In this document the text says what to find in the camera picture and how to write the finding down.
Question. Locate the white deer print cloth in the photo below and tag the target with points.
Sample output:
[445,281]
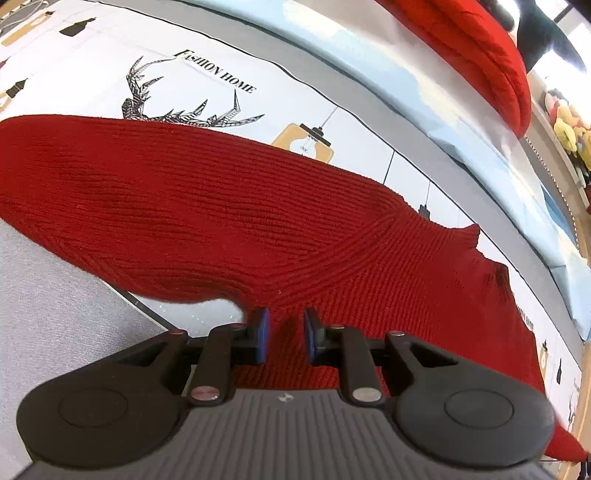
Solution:
[72,57]

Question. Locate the dark teal shark plush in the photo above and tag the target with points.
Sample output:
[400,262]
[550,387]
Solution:
[537,35]

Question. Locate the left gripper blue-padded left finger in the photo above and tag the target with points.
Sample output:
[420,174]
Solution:
[226,347]

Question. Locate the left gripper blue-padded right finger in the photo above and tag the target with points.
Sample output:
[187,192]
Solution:
[348,350]

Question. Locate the dark red knit sweater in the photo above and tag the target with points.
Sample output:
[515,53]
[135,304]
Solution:
[185,214]

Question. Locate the bright red folded blanket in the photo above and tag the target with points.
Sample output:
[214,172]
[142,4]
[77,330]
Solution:
[469,39]

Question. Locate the grey bed mattress cover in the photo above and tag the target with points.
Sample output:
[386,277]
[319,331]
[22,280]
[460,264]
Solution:
[55,318]

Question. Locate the light blue bed sheet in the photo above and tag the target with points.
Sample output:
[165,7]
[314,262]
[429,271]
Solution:
[365,41]

